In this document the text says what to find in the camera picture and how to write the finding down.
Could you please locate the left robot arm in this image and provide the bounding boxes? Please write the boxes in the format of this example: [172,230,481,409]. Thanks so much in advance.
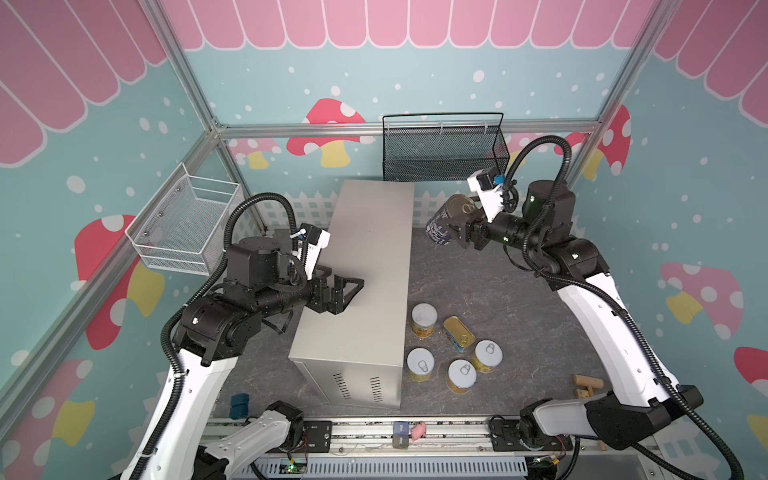
[120,192,365,479]

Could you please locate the dark blue tall can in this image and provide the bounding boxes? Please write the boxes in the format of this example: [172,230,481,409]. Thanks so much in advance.
[425,194,477,245]

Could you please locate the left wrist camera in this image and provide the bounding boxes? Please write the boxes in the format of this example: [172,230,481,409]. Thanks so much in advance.
[297,223,331,280]

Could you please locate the grey metal cabinet counter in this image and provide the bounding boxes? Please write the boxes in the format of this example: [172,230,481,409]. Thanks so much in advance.
[288,180,415,409]

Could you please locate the teal small object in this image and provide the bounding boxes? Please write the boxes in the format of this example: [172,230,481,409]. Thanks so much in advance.
[229,393,250,420]

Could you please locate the yellow can pull-tab lid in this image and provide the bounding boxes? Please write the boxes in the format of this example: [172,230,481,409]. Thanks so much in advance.
[471,340,503,374]
[446,359,477,394]
[406,347,435,382]

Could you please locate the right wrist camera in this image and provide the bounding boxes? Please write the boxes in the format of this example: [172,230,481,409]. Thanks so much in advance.
[467,166,504,223]

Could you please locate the pink small object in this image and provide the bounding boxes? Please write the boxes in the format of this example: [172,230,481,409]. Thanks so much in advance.
[410,422,427,441]

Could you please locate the white wire mesh basket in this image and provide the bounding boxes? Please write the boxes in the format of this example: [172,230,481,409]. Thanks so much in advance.
[125,164,244,276]

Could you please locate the yellow can white lid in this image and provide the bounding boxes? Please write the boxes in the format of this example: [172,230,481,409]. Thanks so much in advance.
[411,303,438,338]

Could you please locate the black wire mesh basket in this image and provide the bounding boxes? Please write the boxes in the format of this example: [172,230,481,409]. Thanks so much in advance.
[381,112,510,182]

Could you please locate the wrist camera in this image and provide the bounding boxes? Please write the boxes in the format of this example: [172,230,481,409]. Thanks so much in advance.
[297,223,331,280]
[467,166,504,223]

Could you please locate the gold flat sardine tin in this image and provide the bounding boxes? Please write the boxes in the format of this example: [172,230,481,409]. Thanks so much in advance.
[443,316,476,352]

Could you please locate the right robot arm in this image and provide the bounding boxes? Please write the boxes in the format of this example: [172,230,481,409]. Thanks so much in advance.
[440,135,744,479]

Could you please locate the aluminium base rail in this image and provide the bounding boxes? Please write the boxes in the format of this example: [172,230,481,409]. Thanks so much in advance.
[189,411,665,479]

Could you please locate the grey small block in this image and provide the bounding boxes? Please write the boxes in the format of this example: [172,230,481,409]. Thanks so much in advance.
[392,421,410,450]

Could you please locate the wooden toy hammer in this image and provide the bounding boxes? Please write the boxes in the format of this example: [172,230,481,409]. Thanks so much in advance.
[572,375,605,399]

